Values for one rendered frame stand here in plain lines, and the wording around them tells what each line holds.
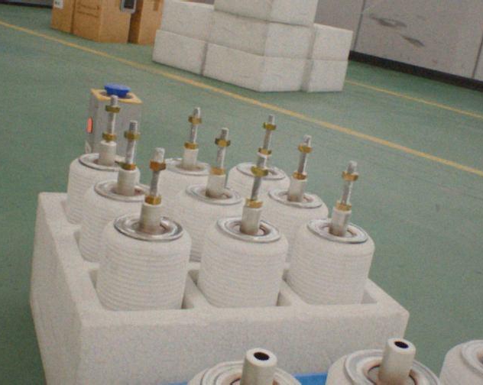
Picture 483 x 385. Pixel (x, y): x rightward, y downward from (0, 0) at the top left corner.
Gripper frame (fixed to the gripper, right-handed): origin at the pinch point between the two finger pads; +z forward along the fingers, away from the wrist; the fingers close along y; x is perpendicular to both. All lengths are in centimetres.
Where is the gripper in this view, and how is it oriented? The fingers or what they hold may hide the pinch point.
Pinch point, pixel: (128, 0)
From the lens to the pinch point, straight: 109.8
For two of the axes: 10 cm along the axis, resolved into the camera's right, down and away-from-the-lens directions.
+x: -9.1, -0.4, -4.0
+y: -3.7, -3.2, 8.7
